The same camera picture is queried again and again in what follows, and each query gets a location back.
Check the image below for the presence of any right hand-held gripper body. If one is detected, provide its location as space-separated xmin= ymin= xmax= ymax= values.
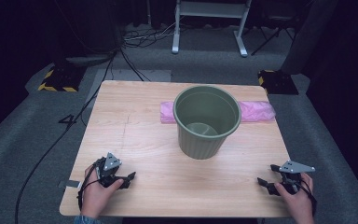
xmin=278 ymin=160 xmax=317 ymax=196

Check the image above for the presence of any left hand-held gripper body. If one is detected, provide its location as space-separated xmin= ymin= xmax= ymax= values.
xmin=94 ymin=151 xmax=123 ymax=189

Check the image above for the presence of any pink plastic garbage bag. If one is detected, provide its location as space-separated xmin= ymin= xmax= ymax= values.
xmin=159 ymin=100 xmax=277 ymax=125

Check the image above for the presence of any green ribbed trash bin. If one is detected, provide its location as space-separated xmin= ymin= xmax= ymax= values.
xmin=172 ymin=85 xmax=242 ymax=161

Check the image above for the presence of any person's left hand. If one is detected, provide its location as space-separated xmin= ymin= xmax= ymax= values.
xmin=80 ymin=164 xmax=125 ymax=219

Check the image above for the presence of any person's right hand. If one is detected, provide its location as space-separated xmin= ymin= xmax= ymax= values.
xmin=274 ymin=172 xmax=315 ymax=224

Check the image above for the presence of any grey tape piece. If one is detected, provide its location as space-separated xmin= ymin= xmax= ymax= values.
xmin=58 ymin=179 xmax=83 ymax=189

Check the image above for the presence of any black yellow striped stand base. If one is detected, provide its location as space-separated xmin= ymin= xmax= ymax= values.
xmin=37 ymin=64 xmax=88 ymax=93
xmin=257 ymin=69 xmax=300 ymax=96

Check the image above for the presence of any black tripod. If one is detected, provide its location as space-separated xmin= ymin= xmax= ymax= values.
xmin=250 ymin=17 xmax=296 ymax=57

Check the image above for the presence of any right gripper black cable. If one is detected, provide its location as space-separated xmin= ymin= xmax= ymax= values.
xmin=294 ymin=177 xmax=319 ymax=217

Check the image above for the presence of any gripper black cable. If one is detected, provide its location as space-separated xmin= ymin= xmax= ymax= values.
xmin=76 ymin=157 xmax=107 ymax=213
xmin=294 ymin=177 xmax=319 ymax=217

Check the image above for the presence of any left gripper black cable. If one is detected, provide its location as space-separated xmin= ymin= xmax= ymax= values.
xmin=76 ymin=157 xmax=107 ymax=213

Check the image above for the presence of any long black floor cable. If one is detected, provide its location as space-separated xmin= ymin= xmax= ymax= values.
xmin=14 ymin=50 xmax=119 ymax=224

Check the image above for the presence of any bundle of floor cables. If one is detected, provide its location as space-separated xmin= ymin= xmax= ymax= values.
xmin=121 ymin=21 xmax=182 ymax=49

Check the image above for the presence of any white metal stand frame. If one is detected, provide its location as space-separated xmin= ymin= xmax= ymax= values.
xmin=171 ymin=0 xmax=254 ymax=58

